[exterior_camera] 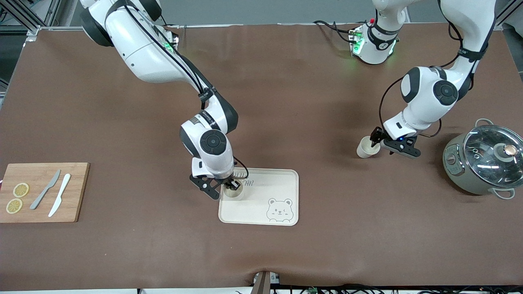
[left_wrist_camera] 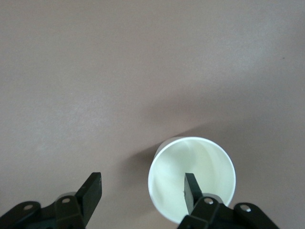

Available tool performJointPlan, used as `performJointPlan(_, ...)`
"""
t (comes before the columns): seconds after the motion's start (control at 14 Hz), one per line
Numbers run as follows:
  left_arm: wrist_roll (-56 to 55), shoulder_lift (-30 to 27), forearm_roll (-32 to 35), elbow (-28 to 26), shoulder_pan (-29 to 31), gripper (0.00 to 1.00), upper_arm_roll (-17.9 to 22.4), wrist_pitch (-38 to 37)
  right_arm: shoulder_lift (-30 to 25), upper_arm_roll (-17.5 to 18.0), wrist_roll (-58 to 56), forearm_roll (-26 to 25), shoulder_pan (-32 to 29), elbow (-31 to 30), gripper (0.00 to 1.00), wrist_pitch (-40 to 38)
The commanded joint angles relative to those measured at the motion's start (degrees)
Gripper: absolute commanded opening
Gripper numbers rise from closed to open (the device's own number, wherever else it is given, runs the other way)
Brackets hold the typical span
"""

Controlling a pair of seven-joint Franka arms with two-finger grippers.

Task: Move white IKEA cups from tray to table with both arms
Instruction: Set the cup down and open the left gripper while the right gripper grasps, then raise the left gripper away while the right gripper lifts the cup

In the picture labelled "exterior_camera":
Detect white IKEA cup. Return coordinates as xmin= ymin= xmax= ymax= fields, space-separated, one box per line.
xmin=356 ymin=136 xmax=381 ymax=159
xmin=221 ymin=182 xmax=246 ymax=201

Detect cream tray with bear print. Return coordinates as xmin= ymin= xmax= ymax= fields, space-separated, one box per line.
xmin=218 ymin=167 xmax=299 ymax=226

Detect grey-green electric cooking pot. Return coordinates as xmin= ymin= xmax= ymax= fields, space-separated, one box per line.
xmin=443 ymin=118 xmax=523 ymax=200

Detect glass pot lid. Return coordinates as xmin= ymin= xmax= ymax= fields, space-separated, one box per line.
xmin=464 ymin=125 xmax=523 ymax=189

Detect brown table cover mat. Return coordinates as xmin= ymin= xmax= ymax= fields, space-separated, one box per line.
xmin=0 ymin=22 xmax=523 ymax=291

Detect white plastic knife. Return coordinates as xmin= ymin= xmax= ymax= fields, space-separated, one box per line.
xmin=48 ymin=174 xmax=72 ymax=218

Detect grey plastic knife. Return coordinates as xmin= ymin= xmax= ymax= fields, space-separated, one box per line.
xmin=29 ymin=169 xmax=61 ymax=210

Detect bamboo cutting board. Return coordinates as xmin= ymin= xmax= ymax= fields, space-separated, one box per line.
xmin=0 ymin=163 xmax=90 ymax=223

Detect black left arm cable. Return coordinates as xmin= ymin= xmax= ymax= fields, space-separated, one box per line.
xmin=378 ymin=20 xmax=491 ymax=140

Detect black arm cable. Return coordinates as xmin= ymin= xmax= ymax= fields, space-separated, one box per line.
xmin=121 ymin=4 xmax=250 ymax=180
xmin=378 ymin=20 xmax=491 ymax=140

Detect table edge clamp bracket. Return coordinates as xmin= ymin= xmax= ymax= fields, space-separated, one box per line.
xmin=253 ymin=271 xmax=282 ymax=294

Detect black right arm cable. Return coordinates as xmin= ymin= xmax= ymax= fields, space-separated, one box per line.
xmin=121 ymin=4 xmax=250 ymax=180

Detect black left arm base cables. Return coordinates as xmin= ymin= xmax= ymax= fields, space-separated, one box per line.
xmin=313 ymin=20 xmax=357 ymax=44

